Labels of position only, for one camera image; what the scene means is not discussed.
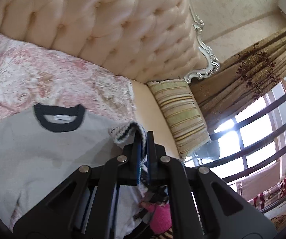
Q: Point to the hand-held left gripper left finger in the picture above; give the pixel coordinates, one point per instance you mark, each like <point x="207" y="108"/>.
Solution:
<point x="137" y="156"/>

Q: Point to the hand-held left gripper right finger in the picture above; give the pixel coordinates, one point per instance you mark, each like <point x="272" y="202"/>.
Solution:
<point x="151" y="156"/>

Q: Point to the grey knit sweater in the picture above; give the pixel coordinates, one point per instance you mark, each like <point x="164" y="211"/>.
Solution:
<point x="58" y="149"/>

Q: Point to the striped green beige cushion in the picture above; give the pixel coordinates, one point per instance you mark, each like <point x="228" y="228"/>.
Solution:
<point x="180" y="114"/>

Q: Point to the grey wicker chair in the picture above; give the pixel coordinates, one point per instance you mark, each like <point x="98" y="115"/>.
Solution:
<point x="207" y="151"/>

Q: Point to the person's pink top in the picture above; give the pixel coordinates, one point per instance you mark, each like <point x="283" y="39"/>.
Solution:
<point x="161" y="216"/>

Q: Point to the person's striped brown garment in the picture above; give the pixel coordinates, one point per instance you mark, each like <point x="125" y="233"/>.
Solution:
<point x="166" y="235"/>

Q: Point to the beige hanging cloth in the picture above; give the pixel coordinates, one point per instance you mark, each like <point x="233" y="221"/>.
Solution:
<point x="257" y="184"/>

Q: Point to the black window railing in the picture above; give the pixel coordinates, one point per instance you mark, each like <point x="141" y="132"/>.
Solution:
<point x="262" y="139"/>

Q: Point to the pink floral blanket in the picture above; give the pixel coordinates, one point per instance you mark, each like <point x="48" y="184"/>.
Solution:
<point x="45" y="79"/>

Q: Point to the brown patterned curtain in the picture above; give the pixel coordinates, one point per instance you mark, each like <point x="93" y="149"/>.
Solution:
<point x="245" y="79"/>

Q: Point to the red striped hanging cloth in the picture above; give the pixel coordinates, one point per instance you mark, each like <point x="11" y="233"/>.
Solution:
<point x="280" y="191"/>

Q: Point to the beige tufted leather sofa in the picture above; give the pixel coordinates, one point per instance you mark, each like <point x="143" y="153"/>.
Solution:
<point x="108" y="22"/>

